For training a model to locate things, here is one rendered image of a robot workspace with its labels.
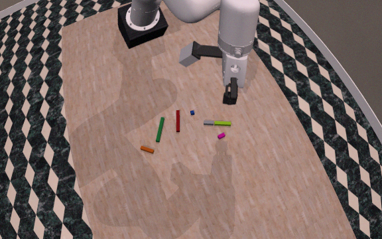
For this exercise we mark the orange rod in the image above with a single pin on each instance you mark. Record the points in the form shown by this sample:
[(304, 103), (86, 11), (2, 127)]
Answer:
[(147, 149)]

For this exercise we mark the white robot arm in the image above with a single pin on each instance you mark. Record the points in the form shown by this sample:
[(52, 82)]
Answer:
[(237, 25)]

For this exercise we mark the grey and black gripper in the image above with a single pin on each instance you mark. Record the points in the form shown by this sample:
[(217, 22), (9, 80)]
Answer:
[(234, 70)]

